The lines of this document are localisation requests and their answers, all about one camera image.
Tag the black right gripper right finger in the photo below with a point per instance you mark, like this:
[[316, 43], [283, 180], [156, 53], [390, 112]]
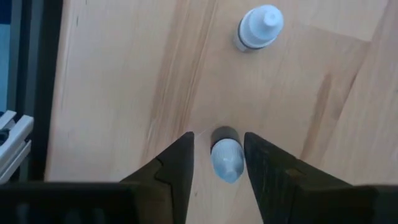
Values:
[[270, 174]]

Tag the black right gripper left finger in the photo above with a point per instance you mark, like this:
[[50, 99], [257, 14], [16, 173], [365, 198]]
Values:
[[178, 165]]

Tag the black metal table frame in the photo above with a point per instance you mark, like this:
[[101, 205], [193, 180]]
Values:
[[46, 93]]

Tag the aluminium frame rail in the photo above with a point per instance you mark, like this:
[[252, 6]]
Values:
[[17, 137]]

